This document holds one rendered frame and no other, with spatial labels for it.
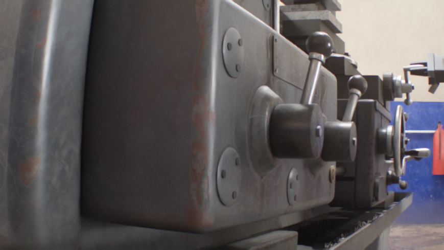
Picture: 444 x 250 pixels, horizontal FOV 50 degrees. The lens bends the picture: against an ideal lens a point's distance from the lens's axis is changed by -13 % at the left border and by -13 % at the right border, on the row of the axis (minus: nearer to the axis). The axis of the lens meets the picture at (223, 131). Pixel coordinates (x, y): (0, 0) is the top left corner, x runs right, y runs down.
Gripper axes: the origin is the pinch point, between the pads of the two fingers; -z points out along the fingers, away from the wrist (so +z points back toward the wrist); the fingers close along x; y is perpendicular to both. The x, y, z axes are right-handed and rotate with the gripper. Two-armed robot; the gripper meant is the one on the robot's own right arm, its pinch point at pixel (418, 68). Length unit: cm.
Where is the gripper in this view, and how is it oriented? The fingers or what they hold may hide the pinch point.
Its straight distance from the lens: 161.3
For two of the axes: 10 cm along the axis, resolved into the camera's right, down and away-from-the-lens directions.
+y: -2.9, -7.2, -6.3
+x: 3.1, -6.9, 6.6
